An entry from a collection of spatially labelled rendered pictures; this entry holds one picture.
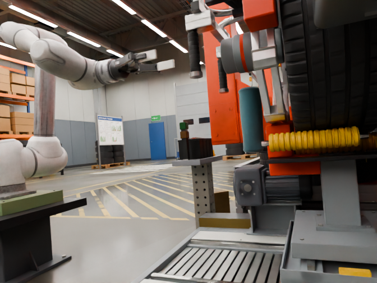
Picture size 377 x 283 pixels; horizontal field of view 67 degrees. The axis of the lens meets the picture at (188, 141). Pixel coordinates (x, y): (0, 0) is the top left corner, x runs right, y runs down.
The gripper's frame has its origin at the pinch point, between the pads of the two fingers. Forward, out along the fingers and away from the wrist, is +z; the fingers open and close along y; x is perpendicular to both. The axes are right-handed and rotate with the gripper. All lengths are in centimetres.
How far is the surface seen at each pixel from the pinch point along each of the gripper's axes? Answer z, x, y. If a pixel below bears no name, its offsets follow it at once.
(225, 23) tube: 18.3, 16.1, -20.7
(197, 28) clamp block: 14.5, 6.9, 1.5
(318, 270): 44, -66, 7
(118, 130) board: -606, 50, -782
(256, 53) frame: 33.6, -7.4, 9.7
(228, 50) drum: 20.8, 1.8, -10.9
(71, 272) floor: -58, -83, -7
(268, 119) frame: 33.3, -24.6, -5.5
